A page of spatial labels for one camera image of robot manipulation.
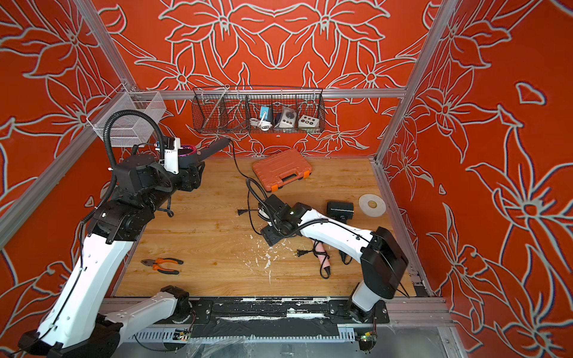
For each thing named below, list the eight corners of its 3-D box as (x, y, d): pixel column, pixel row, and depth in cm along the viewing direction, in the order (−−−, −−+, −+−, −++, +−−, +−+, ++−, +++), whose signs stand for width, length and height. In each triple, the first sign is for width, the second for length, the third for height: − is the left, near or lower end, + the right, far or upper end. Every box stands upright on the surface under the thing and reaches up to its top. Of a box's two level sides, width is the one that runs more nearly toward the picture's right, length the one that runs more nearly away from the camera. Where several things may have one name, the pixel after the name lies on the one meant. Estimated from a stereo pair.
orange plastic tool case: (268, 195, 105) (267, 189, 101) (252, 170, 115) (250, 165, 112) (313, 173, 114) (313, 168, 110) (294, 153, 124) (294, 147, 120)
